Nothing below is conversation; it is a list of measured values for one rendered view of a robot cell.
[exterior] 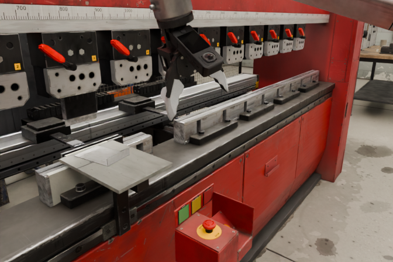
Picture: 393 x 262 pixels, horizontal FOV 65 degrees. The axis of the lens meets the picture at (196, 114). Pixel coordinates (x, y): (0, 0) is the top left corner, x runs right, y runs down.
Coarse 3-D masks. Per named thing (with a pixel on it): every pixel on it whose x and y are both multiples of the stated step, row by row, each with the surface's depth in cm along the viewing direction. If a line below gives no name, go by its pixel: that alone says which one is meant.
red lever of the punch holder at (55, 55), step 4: (40, 44) 71; (44, 44) 70; (40, 48) 70; (44, 48) 70; (48, 48) 71; (44, 52) 71; (48, 52) 71; (52, 52) 72; (56, 52) 73; (52, 56) 72; (56, 56) 73; (60, 56) 74; (56, 60) 74; (60, 60) 74; (64, 60) 75; (64, 64) 76; (68, 64) 76; (72, 64) 76; (68, 68) 76; (72, 68) 76; (76, 68) 77
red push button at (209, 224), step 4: (204, 220) 90; (208, 220) 90; (212, 220) 90; (204, 224) 88; (208, 224) 88; (212, 224) 88; (204, 228) 88; (208, 228) 87; (212, 228) 87; (208, 232) 88
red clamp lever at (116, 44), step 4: (112, 40) 85; (116, 40) 86; (112, 44) 86; (116, 44) 85; (120, 44) 87; (116, 48) 87; (120, 48) 87; (124, 48) 88; (120, 52) 89; (124, 52) 88; (128, 52) 89; (128, 56) 90; (132, 56) 91; (128, 60) 92; (132, 60) 91; (136, 60) 92
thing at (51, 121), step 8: (40, 120) 106; (48, 120) 106; (56, 120) 106; (24, 128) 103; (32, 128) 101; (40, 128) 100; (48, 128) 102; (56, 128) 103; (64, 128) 105; (24, 136) 104; (32, 136) 100; (40, 136) 99; (48, 136) 101; (56, 136) 100; (64, 136) 100; (72, 144) 94; (80, 144) 94
